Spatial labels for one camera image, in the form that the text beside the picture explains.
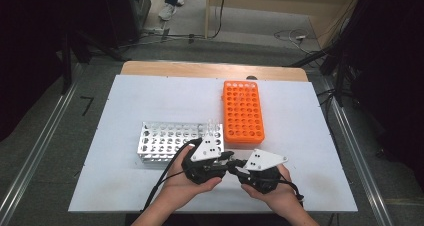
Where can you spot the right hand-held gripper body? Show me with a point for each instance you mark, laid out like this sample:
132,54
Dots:
263,159

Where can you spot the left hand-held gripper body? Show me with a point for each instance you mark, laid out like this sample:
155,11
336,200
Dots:
206,151

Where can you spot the silver metal test tube rack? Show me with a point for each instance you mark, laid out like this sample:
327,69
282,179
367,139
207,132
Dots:
173,137

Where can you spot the orange plastic test tube rack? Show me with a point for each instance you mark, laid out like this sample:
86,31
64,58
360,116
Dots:
226,112

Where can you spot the person's right hand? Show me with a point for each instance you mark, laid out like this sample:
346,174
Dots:
283,199

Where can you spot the person's left hand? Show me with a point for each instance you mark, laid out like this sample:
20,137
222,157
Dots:
176,189

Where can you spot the dark round table grommet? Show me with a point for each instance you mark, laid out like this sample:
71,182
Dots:
251,77

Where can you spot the black metal stand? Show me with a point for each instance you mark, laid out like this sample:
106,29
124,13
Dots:
66,69
340,82

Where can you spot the white floor power strip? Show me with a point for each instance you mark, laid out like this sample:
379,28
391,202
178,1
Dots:
155,30

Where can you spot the dark equipment cabinet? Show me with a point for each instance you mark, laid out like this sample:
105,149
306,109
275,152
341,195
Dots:
140,12

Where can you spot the black curtain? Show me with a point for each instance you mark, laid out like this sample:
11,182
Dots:
26,52
393,69

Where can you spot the metal floor rail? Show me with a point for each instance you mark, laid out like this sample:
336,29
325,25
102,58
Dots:
363,172
33,152

